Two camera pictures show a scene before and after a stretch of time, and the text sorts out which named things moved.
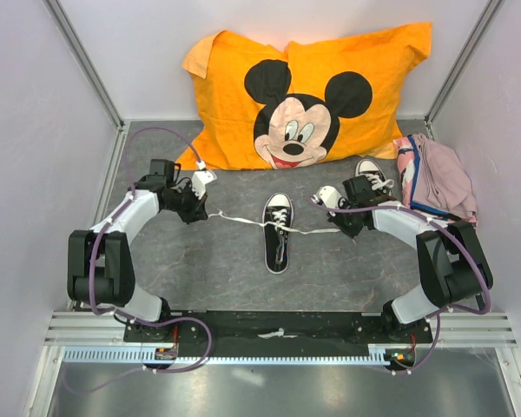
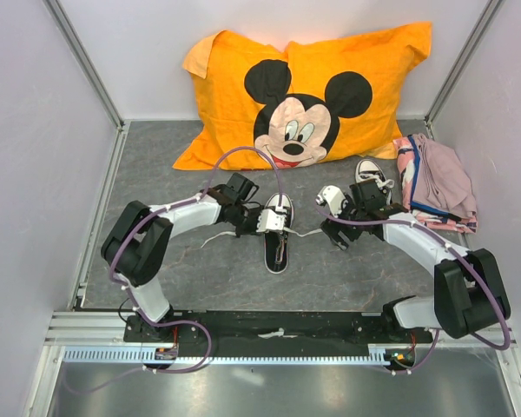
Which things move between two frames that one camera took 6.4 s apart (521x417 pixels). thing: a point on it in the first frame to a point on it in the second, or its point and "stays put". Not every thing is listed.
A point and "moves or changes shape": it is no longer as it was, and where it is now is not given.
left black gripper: (196, 212) to (253, 229)
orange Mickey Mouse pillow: (320, 101) stays put
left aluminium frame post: (85, 62) stays put
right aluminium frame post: (478, 36) stays put
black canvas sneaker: (278, 218) stays put
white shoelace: (277, 221) moves or changes shape
